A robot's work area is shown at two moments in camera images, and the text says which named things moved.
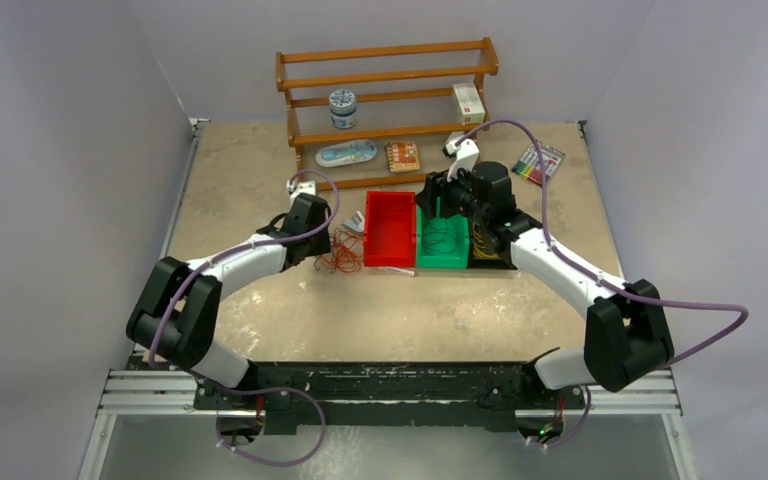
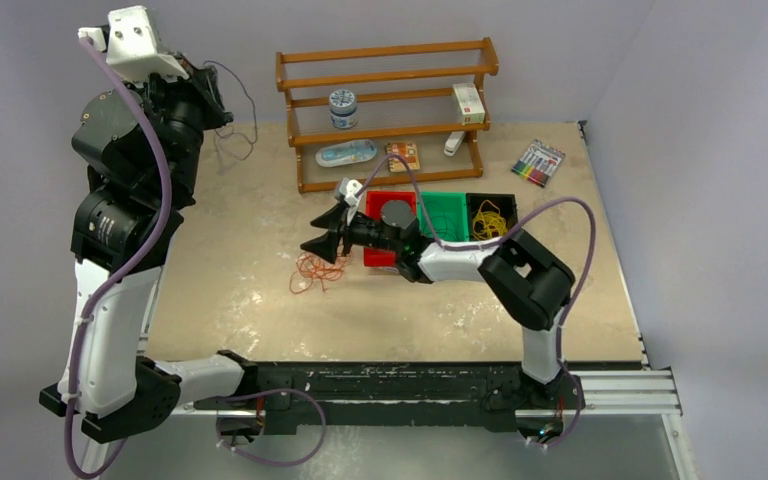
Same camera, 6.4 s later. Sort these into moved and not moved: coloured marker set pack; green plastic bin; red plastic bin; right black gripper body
Moved: right black gripper body
Not moved: green plastic bin; coloured marker set pack; red plastic bin
